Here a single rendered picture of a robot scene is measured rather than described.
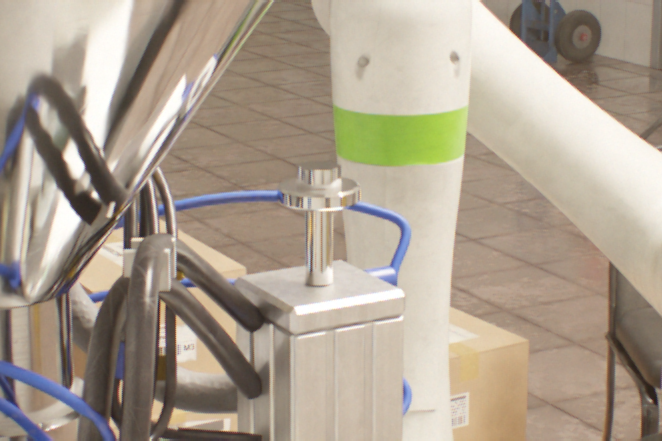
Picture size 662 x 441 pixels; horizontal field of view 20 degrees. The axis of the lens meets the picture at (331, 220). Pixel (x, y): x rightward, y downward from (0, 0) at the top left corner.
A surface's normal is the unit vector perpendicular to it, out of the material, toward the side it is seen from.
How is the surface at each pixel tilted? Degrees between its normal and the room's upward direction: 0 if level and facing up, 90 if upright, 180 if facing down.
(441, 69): 92
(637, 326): 9
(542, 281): 0
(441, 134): 93
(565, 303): 0
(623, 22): 90
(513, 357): 90
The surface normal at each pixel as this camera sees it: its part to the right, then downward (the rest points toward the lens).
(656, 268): -0.99, -0.09
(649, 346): -0.16, -0.95
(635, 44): -0.87, 0.13
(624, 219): -0.14, 0.42
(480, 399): 0.54, 0.22
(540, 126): 0.14, 0.22
